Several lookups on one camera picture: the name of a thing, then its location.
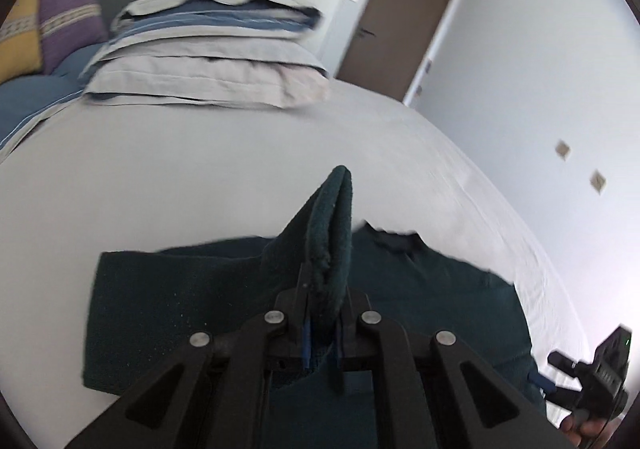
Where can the blue pillow with grey border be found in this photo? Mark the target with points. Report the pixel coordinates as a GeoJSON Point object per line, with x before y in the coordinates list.
{"type": "Point", "coordinates": [35, 99]}

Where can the person's right hand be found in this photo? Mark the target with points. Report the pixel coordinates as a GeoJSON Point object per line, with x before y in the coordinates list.
{"type": "Point", "coordinates": [590, 434]}

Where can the purple patterned cushion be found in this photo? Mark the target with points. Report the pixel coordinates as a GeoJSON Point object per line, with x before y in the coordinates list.
{"type": "Point", "coordinates": [70, 24]}

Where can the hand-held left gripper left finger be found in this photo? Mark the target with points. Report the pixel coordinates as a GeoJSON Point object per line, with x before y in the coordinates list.
{"type": "Point", "coordinates": [306, 346]}

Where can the brown door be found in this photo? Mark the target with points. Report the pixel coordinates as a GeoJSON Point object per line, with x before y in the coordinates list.
{"type": "Point", "coordinates": [395, 19]}

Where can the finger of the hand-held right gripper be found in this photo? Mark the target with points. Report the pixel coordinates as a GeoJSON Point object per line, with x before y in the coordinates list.
{"type": "Point", "coordinates": [562, 396]}
{"type": "Point", "coordinates": [567, 363]}

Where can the folded blue and grey duvet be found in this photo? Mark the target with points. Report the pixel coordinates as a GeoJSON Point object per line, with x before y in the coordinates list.
{"type": "Point", "coordinates": [215, 19]}

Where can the dark green fleece garment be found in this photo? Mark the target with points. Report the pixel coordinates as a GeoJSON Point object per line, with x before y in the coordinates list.
{"type": "Point", "coordinates": [430, 289]}

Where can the beige wall socket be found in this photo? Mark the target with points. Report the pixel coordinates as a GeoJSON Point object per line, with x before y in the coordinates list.
{"type": "Point", "coordinates": [563, 150]}
{"type": "Point", "coordinates": [598, 180]}

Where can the yellow patterned cushion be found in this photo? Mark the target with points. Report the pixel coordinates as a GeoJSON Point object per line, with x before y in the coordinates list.
{"type": "Point", "coordinates": [20, 39]}

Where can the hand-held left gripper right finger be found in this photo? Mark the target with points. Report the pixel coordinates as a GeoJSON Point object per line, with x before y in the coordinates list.
{"type": "Point", "coordinates": [340, 349]}

